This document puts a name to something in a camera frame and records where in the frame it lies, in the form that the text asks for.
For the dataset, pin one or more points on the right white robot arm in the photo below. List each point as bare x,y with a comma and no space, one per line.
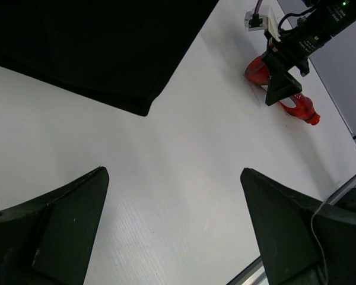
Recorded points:
300,35

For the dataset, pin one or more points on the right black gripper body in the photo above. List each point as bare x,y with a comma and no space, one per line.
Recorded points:
280,59

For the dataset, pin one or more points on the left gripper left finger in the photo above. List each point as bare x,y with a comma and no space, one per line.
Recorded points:
49,239

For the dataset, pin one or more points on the aluminium mounting rail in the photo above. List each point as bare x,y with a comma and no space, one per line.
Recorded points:
338,207

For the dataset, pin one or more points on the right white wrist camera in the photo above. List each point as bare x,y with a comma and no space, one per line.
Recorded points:
263,20

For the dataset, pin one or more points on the black canvas bag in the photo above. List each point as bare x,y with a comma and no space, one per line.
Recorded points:
120,53

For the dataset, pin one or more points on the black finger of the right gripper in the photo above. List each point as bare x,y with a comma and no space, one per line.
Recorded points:
281,85

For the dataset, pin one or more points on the red dish soap bottle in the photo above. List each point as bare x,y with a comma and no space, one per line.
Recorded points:
298,105

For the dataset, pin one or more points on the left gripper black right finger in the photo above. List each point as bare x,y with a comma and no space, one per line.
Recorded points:
299,231

